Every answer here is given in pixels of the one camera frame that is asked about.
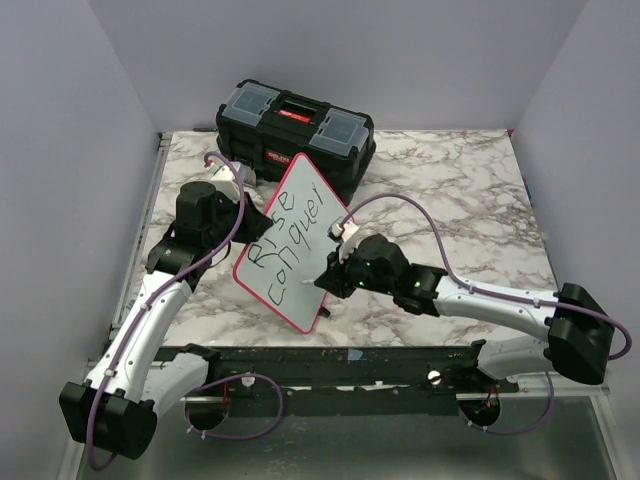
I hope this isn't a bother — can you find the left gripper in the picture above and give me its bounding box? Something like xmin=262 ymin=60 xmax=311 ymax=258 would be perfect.
xmin=206 ymin=191 xmax=273 ymax=249

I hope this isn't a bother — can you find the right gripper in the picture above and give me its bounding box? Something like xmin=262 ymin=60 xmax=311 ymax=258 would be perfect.
xmin=315 ymin=243 xmax=396 ymax=300

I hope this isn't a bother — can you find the pink framed whiteboard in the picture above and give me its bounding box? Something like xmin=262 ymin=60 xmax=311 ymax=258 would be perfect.
xmin=233 ymin=153 xmax=348 ymax=334

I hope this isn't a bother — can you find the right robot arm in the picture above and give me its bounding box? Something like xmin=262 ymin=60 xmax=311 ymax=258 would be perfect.
xmin=313 ymin=234 xmax=614 ymax=392

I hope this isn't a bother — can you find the black plastic toolbox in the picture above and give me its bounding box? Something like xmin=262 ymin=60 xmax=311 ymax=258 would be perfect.
xmin=216 ymin=79 xmax=376 ymax=205

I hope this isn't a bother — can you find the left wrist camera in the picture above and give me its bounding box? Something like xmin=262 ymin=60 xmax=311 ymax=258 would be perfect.
xmin=206 ymin=164 xmax=240 ymax=202

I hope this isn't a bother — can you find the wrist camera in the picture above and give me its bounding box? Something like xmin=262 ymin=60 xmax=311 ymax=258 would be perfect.
xmin=328 ymin=220 xmax=359 ymax=263
xmin=206 ymin=164 xmax=240 ymax=202

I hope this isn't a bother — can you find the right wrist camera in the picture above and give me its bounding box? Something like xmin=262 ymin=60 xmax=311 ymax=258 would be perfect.
xmin=328 ymin=220 xmax=359 ymax=263

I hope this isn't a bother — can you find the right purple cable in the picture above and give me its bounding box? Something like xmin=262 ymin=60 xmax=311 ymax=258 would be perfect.
xmin=339 ymin=193 xmax=634 ymax=435

